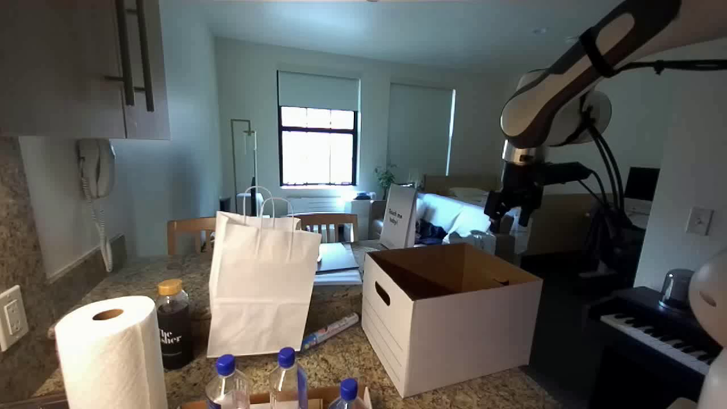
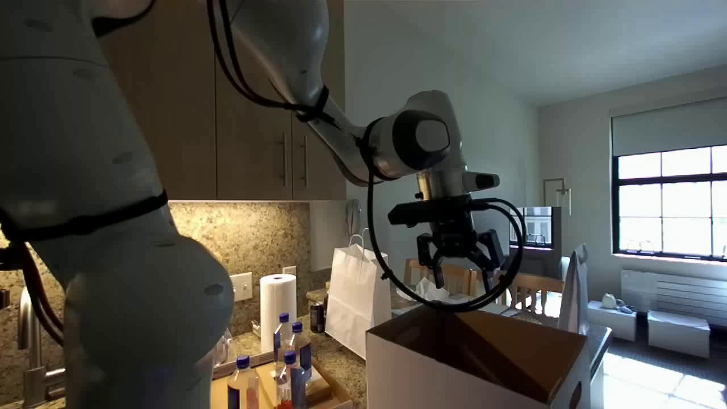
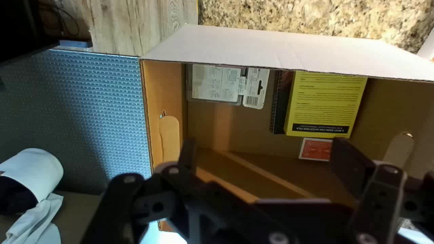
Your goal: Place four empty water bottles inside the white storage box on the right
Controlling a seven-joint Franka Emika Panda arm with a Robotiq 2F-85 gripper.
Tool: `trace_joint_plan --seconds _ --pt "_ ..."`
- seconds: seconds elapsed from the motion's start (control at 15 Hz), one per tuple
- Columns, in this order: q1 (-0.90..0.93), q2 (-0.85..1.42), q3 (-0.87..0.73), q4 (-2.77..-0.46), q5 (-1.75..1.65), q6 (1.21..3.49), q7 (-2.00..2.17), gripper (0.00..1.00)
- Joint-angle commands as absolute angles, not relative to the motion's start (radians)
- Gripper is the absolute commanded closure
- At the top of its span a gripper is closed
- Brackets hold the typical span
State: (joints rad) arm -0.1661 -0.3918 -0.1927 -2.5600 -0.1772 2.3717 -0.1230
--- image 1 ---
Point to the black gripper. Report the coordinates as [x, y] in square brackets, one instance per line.
[524, 187]

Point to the wooden chair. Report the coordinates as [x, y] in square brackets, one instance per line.
[200, 230]

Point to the clear bottle blue cap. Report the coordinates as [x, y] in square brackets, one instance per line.
[349, 397]
[288, 382]
[227, 389]

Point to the white paper towel roll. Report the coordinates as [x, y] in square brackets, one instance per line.
[110, 355]

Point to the white wall phone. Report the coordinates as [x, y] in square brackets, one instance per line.
[96, 180]

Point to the white paper bag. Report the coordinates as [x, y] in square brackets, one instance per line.
[259, 285]

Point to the wooden upper cabinet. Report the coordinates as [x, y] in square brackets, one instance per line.
[82, 68]

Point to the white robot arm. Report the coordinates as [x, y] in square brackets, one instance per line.
[527, 122]

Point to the shallow cardboard tray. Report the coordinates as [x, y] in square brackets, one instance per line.
[324, 394]

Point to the dark glass jar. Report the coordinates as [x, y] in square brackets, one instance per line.
[173, 323]

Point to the white cardboard storage box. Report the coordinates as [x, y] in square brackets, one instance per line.
[445, 315]

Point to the bright window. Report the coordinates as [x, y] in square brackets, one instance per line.
[317, 147]

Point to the black keyboard piano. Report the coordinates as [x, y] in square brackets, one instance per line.
[651, 353]

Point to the wall light switch plate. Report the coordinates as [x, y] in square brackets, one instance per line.
[12, 318]

